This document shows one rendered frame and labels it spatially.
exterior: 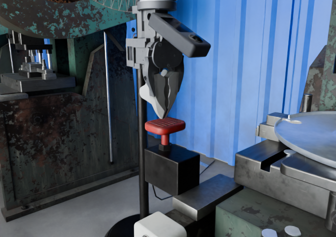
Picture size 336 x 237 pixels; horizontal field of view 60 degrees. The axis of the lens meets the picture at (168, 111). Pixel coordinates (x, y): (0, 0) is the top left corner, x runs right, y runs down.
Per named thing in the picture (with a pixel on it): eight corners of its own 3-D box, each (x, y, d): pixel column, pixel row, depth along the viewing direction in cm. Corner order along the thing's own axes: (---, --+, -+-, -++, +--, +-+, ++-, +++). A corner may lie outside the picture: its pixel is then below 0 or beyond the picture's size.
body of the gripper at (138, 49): (155, 67, 61) (154, 6, 58) (185, 70, 55) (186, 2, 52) (125, 69, 56) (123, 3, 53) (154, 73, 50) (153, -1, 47)
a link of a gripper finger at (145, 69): (161, 93, 56) (161, 47, 54) (167, 94, 54) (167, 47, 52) (142, 96, 53) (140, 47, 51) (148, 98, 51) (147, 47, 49)
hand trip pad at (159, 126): (162, 168, 53) (162, 128, 51) (142, 158, 58) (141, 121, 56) (188, 157, 58) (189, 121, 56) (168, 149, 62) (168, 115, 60)
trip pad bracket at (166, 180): (177, 254, 55) (178, 157, 50) (145, 230, 62) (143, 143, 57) (198, 240, 59) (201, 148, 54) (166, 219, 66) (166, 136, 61)
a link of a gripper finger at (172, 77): (158, 111, 62) (158, 67, 60) (178, 116, 58) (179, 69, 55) (147, 114, 60) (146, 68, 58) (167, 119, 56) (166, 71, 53)
